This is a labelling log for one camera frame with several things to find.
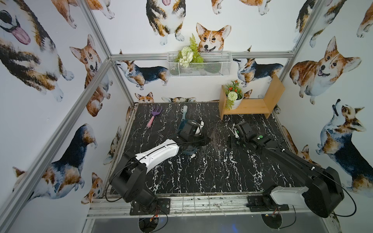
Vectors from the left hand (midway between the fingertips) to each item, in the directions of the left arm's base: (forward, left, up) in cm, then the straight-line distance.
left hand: (211, 135), depth 82 cm
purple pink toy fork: (+34, +41, -19) cm, 56 cm away
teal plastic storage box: (-15, +13, +13) cm, 24 cm away
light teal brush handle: (+34, +17, -17) cm, 42 cm away
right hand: (-1, -14, -2) cm, 14 cm away
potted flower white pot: (+26, -17, +6) cm, 32 cm away
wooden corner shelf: (+30, -43, -9) cm, 53 cm away
